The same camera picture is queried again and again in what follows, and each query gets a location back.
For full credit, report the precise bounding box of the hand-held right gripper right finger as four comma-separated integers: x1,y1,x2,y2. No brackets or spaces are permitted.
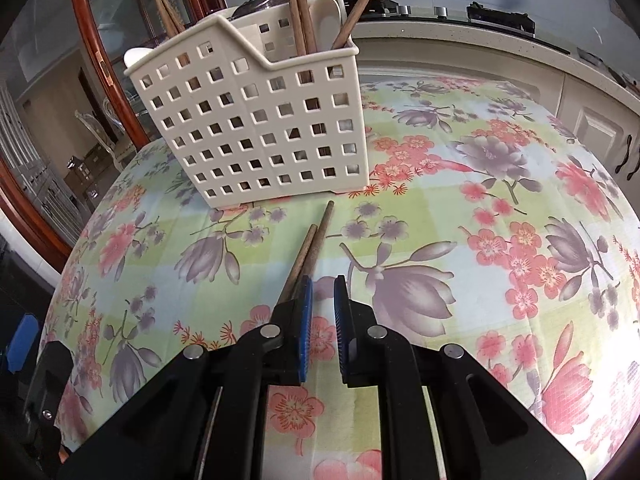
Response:
333,275,586,480

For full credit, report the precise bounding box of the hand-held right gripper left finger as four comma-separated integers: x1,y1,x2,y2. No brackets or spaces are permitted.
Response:
57,276,314,480

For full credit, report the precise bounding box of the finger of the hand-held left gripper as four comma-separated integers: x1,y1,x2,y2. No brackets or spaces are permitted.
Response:
6,314,42,376
30,341,76,421

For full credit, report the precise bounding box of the white perforated plastic utensil basket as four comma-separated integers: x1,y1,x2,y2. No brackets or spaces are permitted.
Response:
123,0,373,210

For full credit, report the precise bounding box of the wooden framed glass door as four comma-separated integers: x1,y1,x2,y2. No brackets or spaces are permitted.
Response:
0,10,146,273
67,0,228,148

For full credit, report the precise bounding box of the floral tablecloth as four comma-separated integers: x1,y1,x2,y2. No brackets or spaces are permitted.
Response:
37,75,640,480

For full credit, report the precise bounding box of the brown cardboard box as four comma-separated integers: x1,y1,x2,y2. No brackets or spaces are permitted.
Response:
62,152,108,191

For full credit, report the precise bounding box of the white chair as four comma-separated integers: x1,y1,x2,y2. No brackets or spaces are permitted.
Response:
75,100,126,172

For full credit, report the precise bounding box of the silver rice cooker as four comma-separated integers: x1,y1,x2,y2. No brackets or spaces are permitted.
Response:
231,0,291,20

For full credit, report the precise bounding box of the white cabinet door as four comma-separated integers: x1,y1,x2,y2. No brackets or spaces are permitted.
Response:
555,72,640,201

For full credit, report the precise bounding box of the white speckled kitchen counter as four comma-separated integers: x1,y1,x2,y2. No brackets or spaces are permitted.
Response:
350,20,640,106

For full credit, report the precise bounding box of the black gas stove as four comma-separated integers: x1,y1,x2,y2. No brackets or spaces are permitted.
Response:
350,0,571,56

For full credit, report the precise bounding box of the black handled kitchen knife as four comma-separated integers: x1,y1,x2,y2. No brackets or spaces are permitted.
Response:
576,46,633,88

